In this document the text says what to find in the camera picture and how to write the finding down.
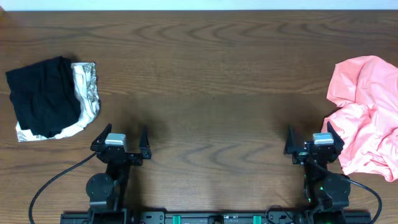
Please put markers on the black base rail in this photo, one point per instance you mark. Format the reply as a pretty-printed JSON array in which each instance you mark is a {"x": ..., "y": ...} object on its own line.
[{"x": 273, "y": 216}]

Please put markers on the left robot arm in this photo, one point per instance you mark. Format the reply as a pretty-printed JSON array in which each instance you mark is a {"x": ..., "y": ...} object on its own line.
[{"x": 106, "y": 190}]

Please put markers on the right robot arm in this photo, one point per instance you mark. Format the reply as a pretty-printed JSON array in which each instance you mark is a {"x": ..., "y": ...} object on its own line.
[{"x": 326, "y": 192}]

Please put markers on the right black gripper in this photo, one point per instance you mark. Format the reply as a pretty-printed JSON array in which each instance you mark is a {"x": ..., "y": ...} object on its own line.
[{"x": 291, "y": 148}]

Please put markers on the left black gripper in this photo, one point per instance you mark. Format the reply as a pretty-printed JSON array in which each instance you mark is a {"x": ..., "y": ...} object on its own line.
[{"x": 143, "y": 153}]

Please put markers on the pink printed t-shirt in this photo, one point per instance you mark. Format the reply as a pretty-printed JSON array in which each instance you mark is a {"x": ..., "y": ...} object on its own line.
[{"x": 364, "y": 89}]

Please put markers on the folded black garment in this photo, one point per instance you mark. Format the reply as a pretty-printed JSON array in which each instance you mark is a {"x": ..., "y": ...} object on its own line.
[{"x": 43, "y": 96}]

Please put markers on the white patterned folded garment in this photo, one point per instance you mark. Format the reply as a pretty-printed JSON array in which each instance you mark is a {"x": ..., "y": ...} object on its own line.
[{"x": 86, "y": 92}]

